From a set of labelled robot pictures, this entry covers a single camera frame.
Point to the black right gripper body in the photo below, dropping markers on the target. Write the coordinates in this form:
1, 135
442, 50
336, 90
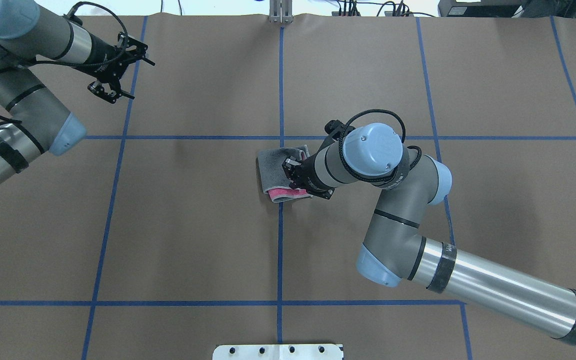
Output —
304, 173

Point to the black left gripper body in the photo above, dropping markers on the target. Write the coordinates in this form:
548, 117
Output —
99, 54

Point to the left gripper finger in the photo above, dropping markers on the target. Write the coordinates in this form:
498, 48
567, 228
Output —
110, 92
132, 50

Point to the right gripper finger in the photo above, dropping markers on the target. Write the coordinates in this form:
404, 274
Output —
291, 166
326, 193

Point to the pink and grey towel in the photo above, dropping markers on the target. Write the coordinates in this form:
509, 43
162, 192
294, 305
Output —
273, 179

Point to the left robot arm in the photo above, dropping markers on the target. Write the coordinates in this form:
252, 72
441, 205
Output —
33, 121

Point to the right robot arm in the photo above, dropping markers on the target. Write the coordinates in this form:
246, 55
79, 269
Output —
393, 249

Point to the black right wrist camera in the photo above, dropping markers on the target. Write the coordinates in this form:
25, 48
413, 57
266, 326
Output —
335, 129

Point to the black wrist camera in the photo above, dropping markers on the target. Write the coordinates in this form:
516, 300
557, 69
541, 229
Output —
73, 18
335, 129

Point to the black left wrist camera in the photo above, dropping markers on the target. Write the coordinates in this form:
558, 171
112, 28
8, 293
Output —
73, 18

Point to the aluminium bracket at edge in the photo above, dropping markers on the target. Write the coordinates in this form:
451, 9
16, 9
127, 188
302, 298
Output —
281, 12

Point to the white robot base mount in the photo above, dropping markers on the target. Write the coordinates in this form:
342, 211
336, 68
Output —
304, 351

